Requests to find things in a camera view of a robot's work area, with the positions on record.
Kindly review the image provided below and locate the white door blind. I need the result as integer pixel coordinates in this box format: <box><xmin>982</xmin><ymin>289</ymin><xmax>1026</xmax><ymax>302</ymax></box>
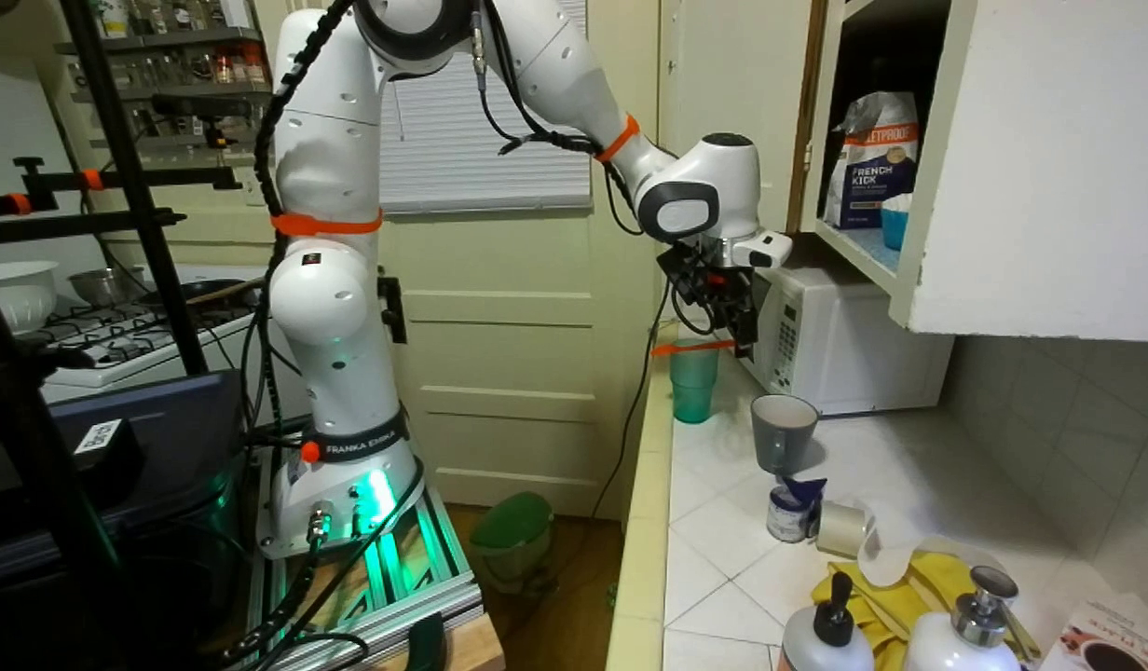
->
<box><xmin>375</xmin><ymin>53</ymin><xmax>595</xmax><ymax>225</ymax></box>

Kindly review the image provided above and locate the tipped paper roll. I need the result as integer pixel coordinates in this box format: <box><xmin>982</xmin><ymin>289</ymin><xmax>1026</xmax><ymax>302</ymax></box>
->
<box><xmin>813</xmin><ymin>496</ymin><xmax>883</xmax><ymax>563</ymax></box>

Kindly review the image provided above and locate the black door lock box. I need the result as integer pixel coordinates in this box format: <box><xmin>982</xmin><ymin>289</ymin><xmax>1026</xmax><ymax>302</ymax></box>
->
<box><xmin>375</xmin><ymin>271</ymin><xmax>408</xmax><ymax>348</ymax></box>

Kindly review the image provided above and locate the black pump soap bottle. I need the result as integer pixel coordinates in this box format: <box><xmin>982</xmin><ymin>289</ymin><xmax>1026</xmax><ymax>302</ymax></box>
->
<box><xmin>776</xmin><ymin>566</ymin><xmax>879</xmax><ymax>671</ymax></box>

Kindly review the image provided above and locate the white cabinet door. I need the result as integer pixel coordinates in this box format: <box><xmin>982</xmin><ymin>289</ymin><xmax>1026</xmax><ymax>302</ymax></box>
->
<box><xmin>905</xmin><ymin>0</ymin><xmax>1148</xmax><ymax>348</ymax></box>

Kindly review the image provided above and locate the yellow cloth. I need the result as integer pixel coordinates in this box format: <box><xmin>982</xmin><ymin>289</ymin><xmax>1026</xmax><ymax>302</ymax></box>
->
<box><xmin>806</xmin><ymin>550</ymin><xmax>1049</xmax><ymax>671</ymax></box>

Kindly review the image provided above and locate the blue white container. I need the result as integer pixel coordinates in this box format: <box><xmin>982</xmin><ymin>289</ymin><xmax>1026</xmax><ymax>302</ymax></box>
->
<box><xmin>820</xmin><ymin>86</ymin><xmax>925</xmax><ymax>236</ymax></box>

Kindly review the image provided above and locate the white mixing bowl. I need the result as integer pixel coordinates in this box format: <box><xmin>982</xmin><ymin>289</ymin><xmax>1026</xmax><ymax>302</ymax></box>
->
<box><xmin>0</xmin><ymin>258</ymin><xmax>62</xmax><ymax>341</ymax></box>

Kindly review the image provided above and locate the small blue white can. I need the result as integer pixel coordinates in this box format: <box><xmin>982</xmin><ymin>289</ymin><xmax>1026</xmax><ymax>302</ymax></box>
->
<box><xmin>765</xmin><ymin>474</ymin><xmax>832</xmax><ymax>550</ymax></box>

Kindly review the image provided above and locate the white pump soap bottle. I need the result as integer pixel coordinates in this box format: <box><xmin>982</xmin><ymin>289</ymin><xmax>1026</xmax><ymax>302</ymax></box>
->
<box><xmin>903</xmin><ymin>563</ymin><xmax>1026</xmax><ymax>671</ymax></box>

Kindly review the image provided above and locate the kitchen stove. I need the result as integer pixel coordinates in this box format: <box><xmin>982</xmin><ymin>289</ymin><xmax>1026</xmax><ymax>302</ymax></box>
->
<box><xmin>31</xmin><ymin>275</ymin><xmax>259</xmax><ymax>404</ymax></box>

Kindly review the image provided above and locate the teal plastic cup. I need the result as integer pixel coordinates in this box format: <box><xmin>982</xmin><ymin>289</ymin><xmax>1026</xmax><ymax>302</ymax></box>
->
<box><xmin>667</xmin><ymin>352</ymin><xmax>721</xmax><ymax>428</ymax></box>

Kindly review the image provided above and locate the white microwave oven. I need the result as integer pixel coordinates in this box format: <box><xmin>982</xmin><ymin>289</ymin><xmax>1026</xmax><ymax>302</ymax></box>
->
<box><xmin>738</xmin><ymin>263</ymin><xmax>957</xmax><ymax>420</ymax></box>

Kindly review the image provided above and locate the black power cord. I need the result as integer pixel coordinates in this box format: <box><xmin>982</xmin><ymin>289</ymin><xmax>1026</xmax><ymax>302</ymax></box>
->
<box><xmin>587</xmin><ymin>282</ymin><xmax>677</xmax><ymax>526</ymax></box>

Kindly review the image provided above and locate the white wall cabinet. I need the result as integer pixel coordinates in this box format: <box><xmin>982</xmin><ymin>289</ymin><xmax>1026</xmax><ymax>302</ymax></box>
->
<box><xmin>788</xmin><ymin>0</ymin><xmax>975</xmax><ymax>333</ymax></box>

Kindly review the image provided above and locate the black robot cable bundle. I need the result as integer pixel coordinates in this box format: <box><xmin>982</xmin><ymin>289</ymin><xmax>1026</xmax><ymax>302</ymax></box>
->
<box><xmin>250</xmin><ymin>0</ymin><xmax>658</xmax><ymax>239</ymax></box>

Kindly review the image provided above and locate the gray ceramic mug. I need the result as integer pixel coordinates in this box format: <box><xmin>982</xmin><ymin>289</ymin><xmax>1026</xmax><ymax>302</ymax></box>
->
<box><xmin>750</xmin><ymin>391</ymin><xmax>822</xmax><ymax>482</ymax></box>

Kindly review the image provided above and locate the green bucket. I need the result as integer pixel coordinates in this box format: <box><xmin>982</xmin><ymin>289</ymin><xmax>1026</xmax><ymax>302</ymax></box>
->
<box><xmin>467</xmin><ymin>487</ymin><xmax>557</xmax><ymax>594</ymax></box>

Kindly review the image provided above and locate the wooden box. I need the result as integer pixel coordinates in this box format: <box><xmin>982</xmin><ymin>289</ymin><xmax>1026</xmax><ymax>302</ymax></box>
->
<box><xmin>398</xmin><ymin>609</ymin><xmax>511</xmax><ymax>671</ymax></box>

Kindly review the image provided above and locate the red white package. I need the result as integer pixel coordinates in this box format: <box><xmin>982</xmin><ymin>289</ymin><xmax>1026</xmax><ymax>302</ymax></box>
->
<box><xmin>1034</xmin><ymin>594</ymin><xmax>1148</xmax><ymax>671</ymax></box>

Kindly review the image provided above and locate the black metal stand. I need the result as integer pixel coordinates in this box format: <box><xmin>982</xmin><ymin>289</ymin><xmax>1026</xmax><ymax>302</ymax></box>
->
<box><xmin>0</xmin><ymin>0</ymin><xmax>250</xmax><ymax>671</ymax></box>

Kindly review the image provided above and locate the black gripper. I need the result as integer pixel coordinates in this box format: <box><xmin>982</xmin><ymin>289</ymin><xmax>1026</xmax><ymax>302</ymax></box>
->
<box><xmin>657</xmin><ymin>236</ymin><xmax>765</xmax><ymax>364</ymax></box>

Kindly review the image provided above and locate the cream room door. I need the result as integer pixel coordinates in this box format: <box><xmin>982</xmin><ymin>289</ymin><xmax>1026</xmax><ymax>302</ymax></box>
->
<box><xmin>373</xmin><ymin>0</ymin><xmax>677</xmax><ymax>517</ymax></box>

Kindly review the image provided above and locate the aluminium robot base stand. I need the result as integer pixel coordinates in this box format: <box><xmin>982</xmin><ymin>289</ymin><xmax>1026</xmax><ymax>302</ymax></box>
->
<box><xmin>232</xmin><ymin>471</ymin><xmax>493</xmax><ymax>671</ymax></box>

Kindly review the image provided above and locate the shelf with jars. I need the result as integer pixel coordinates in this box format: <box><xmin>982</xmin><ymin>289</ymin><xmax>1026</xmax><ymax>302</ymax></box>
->
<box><xmin>54</xmin><ymin>0</ymin><xmax>270</xmax><ymax>171</ymax></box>

